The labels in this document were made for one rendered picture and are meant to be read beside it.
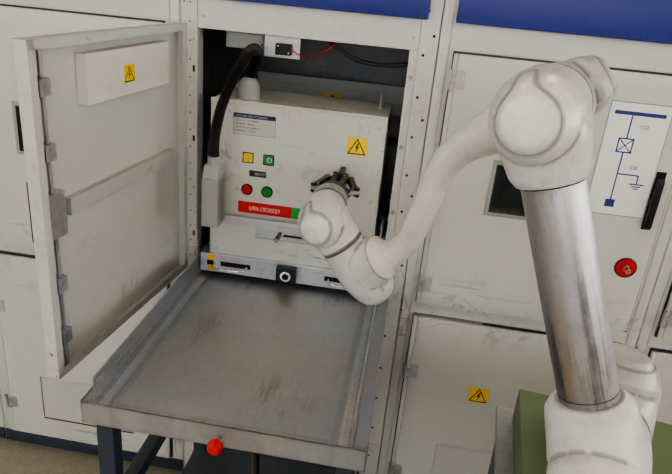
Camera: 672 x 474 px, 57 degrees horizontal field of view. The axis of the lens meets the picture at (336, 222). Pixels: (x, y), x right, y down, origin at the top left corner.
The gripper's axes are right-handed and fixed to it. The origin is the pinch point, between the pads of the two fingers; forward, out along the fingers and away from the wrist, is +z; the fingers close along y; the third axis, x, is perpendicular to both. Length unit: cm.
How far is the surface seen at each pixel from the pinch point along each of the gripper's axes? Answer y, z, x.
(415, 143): 18.9, 7.1, 9.5
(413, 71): 15.8, 7.5, 28.7
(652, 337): 95, 7, -40
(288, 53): -18.5, 8.7, 29.7
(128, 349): -42, -45, -35
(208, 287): -36, -5, -38
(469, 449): 50, 5, -90
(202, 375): -23, -45, -38
